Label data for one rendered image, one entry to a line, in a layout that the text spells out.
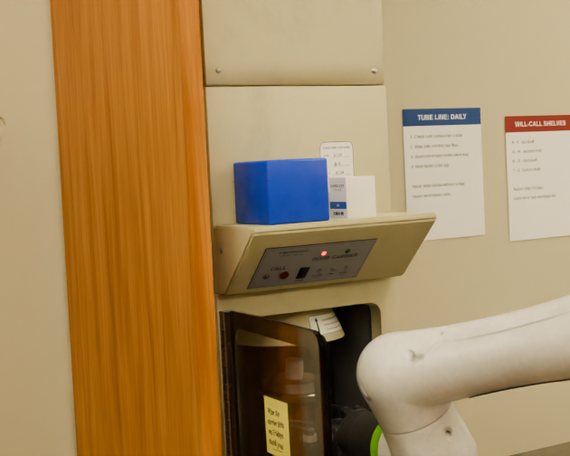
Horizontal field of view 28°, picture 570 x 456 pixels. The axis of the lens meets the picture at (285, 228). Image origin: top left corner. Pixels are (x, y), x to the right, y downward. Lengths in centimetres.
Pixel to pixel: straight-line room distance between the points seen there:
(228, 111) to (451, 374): 52
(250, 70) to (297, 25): 11
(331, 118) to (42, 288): 60
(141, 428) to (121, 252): 27
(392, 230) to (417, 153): 72
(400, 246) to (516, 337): 40
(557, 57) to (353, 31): 96
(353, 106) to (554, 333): 58
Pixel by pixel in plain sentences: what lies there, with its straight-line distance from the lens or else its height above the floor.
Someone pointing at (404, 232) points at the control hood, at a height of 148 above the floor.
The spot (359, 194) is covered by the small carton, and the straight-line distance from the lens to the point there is 167.
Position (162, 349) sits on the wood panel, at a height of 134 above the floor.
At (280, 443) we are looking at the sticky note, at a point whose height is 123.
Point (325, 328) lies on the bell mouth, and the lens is 177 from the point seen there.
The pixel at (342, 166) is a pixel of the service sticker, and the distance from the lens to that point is 175.
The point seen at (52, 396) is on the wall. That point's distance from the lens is 203.
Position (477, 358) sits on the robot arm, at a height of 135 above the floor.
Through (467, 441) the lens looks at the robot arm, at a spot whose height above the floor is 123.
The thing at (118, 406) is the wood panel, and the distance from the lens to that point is 182.
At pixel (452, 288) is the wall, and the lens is 245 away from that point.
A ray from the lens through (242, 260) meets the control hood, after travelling 158.
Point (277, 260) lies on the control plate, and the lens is 161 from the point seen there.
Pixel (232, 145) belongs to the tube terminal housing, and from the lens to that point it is 166.
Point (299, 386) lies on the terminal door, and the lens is 143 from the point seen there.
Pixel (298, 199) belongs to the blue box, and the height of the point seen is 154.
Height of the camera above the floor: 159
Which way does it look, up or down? 3 degrees down
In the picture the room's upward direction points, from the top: 3 degrees counter-clockwise
